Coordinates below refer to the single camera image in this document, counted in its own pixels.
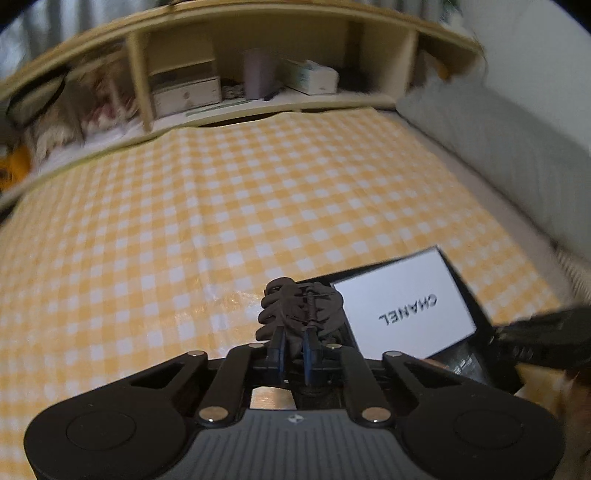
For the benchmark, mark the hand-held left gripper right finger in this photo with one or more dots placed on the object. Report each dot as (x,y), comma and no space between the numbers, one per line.
(309,357)

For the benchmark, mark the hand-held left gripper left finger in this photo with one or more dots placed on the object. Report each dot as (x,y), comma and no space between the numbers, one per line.
(278,355)

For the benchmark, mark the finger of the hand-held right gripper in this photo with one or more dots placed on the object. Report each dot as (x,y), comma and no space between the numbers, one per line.
(545,334)

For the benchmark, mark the dark brown hair claw clip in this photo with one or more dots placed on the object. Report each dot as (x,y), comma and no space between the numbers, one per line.
(286,304)

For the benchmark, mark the black cardboard box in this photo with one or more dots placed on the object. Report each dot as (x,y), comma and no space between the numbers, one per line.
(466,364)

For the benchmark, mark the small white box black sides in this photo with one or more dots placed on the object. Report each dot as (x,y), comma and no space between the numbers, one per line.
(401,300)

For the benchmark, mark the grey bed sheet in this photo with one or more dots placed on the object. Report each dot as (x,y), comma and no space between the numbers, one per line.
(508,221)

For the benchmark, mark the yellow white checked cloth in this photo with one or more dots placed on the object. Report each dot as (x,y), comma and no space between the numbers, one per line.
(161,221)

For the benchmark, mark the grey pillow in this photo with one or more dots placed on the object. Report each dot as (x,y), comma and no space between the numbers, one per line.
(508,147)

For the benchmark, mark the black pen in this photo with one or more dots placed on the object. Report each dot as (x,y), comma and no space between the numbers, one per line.
(272,93)

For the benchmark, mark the white drawer box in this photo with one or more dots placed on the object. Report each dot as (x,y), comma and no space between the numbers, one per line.
(184,97)

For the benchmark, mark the white tissue pack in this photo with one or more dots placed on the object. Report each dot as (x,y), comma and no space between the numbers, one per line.
(309,76)

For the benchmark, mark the pale purple cup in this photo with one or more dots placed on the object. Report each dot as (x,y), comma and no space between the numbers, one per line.
(260,74)

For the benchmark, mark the cream open box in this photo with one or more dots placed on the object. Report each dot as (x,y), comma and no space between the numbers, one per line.
(182,69)

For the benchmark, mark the cream wooden shelf unit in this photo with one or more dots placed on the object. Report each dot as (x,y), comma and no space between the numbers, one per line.
(138,69)

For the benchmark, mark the black headband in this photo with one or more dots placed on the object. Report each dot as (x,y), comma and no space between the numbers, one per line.
(18,100)

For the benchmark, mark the grey curtain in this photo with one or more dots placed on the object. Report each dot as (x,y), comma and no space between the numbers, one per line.
(46,32)

